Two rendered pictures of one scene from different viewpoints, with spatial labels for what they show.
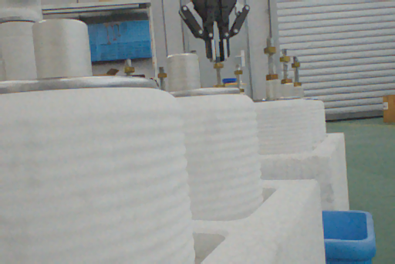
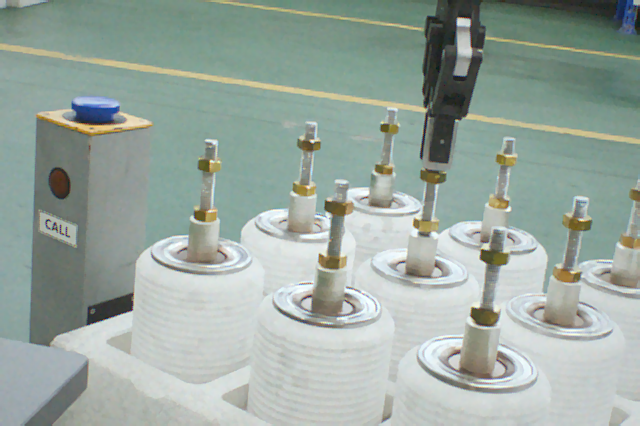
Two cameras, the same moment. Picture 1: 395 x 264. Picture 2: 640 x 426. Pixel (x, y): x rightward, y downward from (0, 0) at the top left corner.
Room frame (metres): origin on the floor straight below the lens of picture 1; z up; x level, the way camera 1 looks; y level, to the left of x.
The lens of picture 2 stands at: (0.62, 0.73, 0.53)
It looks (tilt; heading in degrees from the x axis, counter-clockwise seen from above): 17 degrees down; 283
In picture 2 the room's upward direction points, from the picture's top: 7 degrees clockwise
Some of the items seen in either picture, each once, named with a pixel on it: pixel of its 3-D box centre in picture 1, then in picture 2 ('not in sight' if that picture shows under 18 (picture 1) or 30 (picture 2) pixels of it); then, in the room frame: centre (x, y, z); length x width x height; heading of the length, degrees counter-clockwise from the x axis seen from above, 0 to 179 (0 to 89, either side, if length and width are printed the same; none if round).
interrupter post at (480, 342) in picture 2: not in sight; (480, 345); (0.66, 0.11, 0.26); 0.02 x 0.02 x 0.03
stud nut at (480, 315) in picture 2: not in sight; (485, 312); (0.66, 0.11, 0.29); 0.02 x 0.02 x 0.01; 25
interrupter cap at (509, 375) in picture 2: not in sight; (476, 364); (0.66, 0.11, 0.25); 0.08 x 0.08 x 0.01
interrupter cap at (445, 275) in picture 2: not in sight; (419, 269); (0.72, -0.05, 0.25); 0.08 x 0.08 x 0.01
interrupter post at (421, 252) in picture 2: not in sight; (421, 253); (0.72, -0.05, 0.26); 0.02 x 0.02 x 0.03
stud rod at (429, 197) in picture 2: (219, 77); (429, 201); (0.72, -0.05, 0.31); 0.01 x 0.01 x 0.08; 68
